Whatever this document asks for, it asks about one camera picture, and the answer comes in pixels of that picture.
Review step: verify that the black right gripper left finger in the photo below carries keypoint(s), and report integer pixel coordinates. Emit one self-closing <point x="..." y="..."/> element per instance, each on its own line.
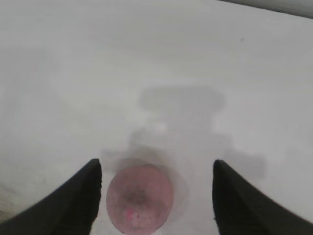
<point x="63" y="208"/>

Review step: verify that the pink peach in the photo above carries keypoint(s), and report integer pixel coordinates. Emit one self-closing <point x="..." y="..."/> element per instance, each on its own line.
<point x="139" y="198"/>

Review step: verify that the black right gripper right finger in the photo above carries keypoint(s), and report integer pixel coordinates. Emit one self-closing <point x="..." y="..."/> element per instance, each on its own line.
<point x="247" y="208"/>

